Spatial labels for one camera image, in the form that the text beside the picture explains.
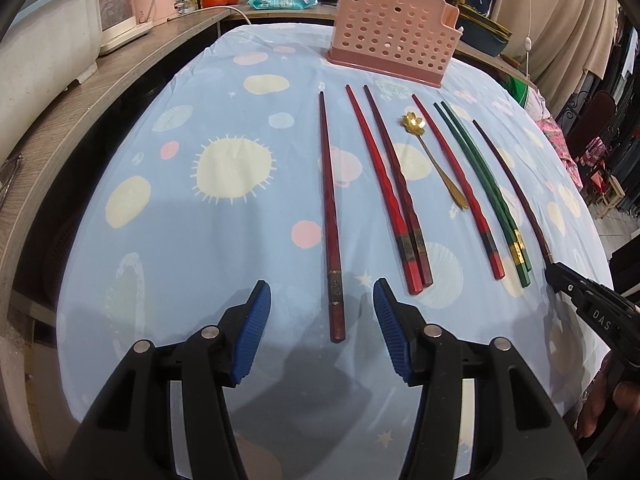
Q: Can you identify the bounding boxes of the white cable with switch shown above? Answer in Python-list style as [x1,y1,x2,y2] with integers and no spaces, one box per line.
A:
[521,34,535,82]

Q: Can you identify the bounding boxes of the person's right hand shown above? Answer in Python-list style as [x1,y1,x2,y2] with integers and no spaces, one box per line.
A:
[575,380,640,442]

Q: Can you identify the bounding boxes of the blue wet wipes pack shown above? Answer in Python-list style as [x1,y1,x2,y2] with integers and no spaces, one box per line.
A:
[247,0,319,11]

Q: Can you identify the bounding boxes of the dark brown chopstick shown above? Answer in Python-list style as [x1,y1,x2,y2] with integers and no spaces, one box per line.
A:
[471,119,556,266]

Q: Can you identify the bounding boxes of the pink pineapple print cloth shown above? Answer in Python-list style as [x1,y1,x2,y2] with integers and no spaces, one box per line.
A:
[531,104,585,188]

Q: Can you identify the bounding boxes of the blue printed tablecloth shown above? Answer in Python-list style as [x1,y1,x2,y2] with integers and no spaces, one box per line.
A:
[55,24,613,480]

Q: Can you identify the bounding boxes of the metal tongs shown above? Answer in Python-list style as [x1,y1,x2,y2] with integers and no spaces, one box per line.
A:
[0,154,24,207]

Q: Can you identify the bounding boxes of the green cloth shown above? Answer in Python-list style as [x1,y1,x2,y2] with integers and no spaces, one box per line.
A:
[499,71,532,107]

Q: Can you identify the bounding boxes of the dark red patterned chopstick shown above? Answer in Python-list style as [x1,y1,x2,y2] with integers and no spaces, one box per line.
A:
[318,91,347,344]

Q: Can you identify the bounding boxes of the white plastic tub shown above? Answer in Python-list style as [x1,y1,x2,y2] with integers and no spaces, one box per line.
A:
[0,0,107,98]

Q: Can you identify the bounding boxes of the dark blue bowl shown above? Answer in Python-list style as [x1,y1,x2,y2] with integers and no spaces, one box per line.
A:
[456,17,514,59]

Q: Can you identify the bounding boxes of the hanging dark clothes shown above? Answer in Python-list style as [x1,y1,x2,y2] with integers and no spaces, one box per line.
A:
[570,0,640,213]

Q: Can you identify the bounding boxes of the gold flower spoon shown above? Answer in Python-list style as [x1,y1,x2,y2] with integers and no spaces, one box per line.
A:
[400,111,470,209]

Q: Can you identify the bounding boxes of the grey wooden side shelf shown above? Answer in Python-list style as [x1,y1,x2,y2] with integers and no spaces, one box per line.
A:
[0,7,246,281]

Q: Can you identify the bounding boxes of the beige curtain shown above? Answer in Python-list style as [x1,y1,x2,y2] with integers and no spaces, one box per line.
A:
[489,0,623,107]

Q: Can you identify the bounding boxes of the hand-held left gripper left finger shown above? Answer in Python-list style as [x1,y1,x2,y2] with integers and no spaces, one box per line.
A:
[65,280,273,480]

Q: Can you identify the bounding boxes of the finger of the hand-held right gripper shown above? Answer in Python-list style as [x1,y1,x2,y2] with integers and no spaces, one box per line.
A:
[545,261,594,307]

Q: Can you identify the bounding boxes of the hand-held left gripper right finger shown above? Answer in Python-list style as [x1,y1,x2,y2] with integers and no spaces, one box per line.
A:
[372,277,588,480]

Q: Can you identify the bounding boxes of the pink perforated utensil holder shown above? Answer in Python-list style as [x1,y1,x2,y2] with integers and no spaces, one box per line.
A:
[326,0,466,89]

